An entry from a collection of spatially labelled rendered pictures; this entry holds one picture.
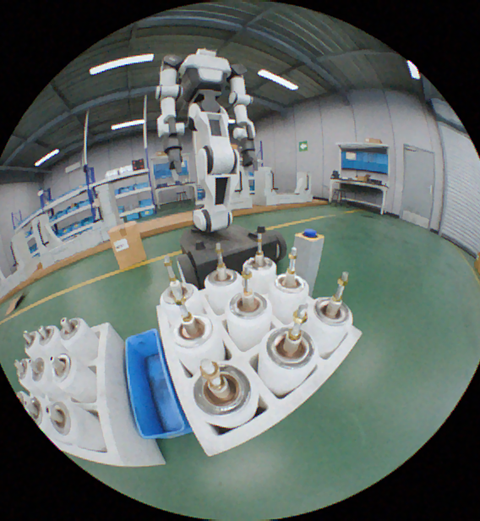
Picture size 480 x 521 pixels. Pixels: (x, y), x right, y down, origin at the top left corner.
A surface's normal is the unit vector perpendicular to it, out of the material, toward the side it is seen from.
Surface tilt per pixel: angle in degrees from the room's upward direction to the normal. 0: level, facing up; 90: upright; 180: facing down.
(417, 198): 90
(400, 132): 90
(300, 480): 0
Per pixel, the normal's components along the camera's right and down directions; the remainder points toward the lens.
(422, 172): -0.85, 0.29
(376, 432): -0.06, -0.88
